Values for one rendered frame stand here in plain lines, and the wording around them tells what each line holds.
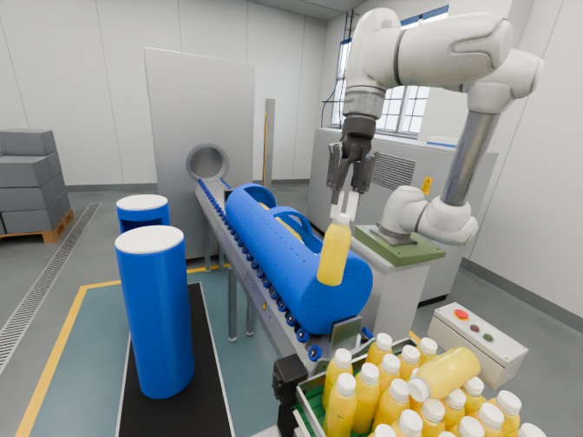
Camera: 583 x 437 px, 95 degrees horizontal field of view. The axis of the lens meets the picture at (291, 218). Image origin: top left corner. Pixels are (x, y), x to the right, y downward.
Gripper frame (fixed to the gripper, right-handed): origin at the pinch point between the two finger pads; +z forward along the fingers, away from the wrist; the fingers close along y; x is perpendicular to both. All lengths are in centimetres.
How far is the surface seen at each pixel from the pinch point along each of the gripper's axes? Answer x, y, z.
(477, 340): 19, -36, 30
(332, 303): -8.7, -9.3, 32.3
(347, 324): -2.7, -11.3, 35.9
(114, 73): -509, 112, -110
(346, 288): -7.9, -12.8, 26.9
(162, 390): -77, 34, 116
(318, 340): -11.3, -8.6, 46.9
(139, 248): -71, 47, 36
